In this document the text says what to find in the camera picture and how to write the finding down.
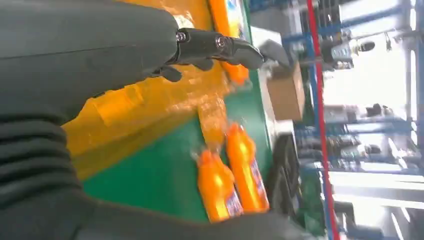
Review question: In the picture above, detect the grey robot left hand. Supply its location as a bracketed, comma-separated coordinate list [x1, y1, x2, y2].
[0, 0, 316, 240]

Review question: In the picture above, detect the orange drink bottle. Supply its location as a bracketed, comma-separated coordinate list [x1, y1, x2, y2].
[225, 122, 270, 214]
[196, 149, 245, 223]
[207, 0, 250, 85]

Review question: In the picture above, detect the yellow plastic sheet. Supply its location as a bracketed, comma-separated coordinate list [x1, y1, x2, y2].
[61, 0, 253, 181]

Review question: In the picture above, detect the green table mat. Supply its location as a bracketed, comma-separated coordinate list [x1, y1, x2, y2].
[81, 0, 276, 223]

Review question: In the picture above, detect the small cardboard box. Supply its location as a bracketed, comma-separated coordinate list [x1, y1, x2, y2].
[265, 61, 306, 122]

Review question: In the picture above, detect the black foam-lined case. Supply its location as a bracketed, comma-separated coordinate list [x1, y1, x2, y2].
[266, 132, 302, 220]

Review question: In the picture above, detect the red pole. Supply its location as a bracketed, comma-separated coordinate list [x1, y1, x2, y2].
[306, 0, 341, 240]

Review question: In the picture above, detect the blue metal rack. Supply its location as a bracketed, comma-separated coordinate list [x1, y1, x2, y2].
[281, 0, 424, 240]

